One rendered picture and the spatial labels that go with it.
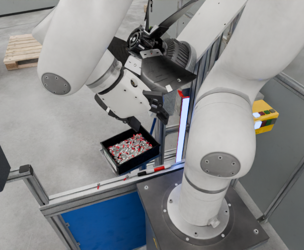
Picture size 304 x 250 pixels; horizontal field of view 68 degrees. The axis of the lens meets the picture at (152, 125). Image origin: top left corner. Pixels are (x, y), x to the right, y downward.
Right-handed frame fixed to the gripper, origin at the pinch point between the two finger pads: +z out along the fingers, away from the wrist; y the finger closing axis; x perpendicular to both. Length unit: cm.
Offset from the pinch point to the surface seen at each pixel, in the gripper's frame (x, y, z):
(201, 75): -67, 12, 40
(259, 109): -30, -17, 38
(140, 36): -50, 18, -1
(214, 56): -102, 12, 55
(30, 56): -197, 276, -1
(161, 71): -34.4, 10.2, 8.3
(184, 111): -16.1, 1.1, 15.1
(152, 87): -25.9, 12.2, 8.1
